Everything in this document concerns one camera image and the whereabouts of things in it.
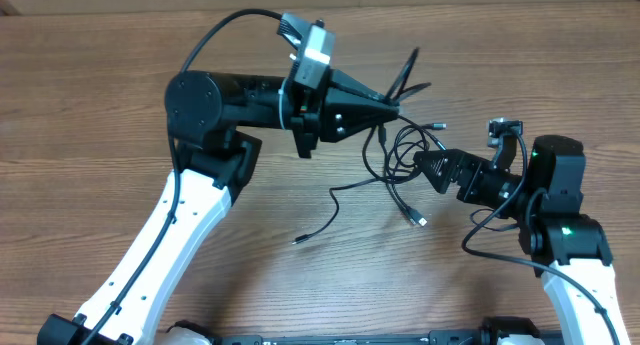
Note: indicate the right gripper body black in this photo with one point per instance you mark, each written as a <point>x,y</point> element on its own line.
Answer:
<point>467,179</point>

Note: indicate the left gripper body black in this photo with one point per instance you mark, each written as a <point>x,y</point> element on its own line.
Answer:
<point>310,117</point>

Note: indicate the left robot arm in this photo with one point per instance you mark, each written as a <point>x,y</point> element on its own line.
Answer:
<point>212,162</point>

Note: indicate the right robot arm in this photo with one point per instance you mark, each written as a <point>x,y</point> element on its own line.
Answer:
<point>540,188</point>

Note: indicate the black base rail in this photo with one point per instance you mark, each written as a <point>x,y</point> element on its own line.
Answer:
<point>496,330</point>

